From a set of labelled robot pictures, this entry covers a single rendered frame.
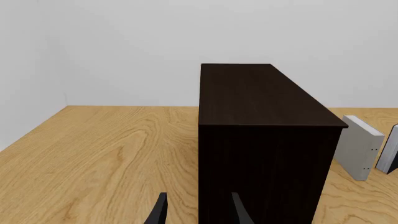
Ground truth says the dark brown wooden cabinet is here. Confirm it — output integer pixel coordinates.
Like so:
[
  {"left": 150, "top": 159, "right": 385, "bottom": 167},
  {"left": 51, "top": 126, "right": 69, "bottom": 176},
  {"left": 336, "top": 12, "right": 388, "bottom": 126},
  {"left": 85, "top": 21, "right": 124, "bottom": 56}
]
[{"left": 198, "top": 63, "right": 349, "bottom": 224}]

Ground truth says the black book with white pages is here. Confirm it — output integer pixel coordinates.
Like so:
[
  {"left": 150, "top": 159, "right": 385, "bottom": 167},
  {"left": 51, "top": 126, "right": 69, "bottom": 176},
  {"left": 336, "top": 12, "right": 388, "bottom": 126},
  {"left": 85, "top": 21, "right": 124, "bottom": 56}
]
[{"left": 374, "top": 124, "right": 398, "bottom": 175}]

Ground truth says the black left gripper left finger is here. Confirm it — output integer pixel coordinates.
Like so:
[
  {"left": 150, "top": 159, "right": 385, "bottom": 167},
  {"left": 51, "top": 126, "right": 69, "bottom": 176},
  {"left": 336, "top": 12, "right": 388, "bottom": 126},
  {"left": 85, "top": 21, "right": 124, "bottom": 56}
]
[{"left": 145, "top": 192, "right": 169, "bottom": 224}]

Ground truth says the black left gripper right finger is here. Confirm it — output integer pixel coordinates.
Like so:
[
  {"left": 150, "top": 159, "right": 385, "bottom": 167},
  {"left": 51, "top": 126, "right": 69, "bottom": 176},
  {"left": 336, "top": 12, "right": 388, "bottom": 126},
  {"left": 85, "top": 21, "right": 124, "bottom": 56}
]
[{"left": 231, "top": 192, "right": 255, "bottom": 224}]

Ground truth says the grey book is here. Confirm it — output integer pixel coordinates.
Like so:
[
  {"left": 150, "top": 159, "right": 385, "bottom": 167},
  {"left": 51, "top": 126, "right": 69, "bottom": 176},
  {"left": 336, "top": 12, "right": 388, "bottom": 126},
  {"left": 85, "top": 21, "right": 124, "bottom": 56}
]
[{"left": 333, "top": 114, "right": 386, "bottom": 182}]

